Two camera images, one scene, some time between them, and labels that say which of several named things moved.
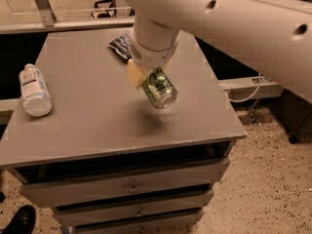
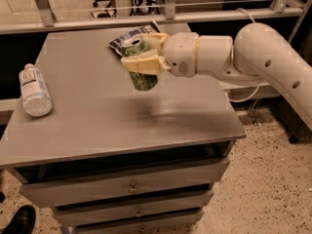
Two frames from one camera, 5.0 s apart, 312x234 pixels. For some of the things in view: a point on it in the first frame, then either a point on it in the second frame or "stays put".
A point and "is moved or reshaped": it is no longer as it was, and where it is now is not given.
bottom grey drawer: [180, 222] stays put
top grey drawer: [153, 180] stays put
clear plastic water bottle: [35, 95] stays put
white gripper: [152, 57] -> [179, 53]
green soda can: [159, 89] is moved or reshaped
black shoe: [22, 221] stays put
